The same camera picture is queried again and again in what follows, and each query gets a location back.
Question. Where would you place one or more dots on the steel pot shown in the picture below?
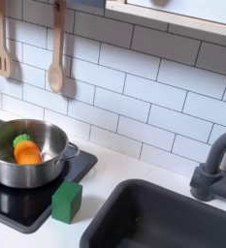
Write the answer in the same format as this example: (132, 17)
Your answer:
(37, 174)

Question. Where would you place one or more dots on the green block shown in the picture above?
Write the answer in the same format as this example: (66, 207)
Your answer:
(64, 206)

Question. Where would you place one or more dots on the wooden spoon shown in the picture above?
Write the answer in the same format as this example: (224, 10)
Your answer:
(55, 77)

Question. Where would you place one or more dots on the orange toy carrot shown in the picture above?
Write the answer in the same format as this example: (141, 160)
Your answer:
(28, 155)

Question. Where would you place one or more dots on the dark grey sink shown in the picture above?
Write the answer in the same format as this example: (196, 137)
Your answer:
(156, 219)

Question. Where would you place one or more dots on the dark grey tap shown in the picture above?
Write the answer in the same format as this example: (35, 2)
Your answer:
(208, 180)

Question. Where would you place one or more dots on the black stove top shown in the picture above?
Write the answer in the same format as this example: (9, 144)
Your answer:
(20, 206)

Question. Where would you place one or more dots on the grey extractor hood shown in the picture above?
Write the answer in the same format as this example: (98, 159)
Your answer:
(85, 3)

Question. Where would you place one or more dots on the wooden slotted spatula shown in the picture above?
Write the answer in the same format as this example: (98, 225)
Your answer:
(0, 32)

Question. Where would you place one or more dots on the wooden kitchen frame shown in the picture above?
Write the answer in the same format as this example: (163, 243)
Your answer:
(169, 21)

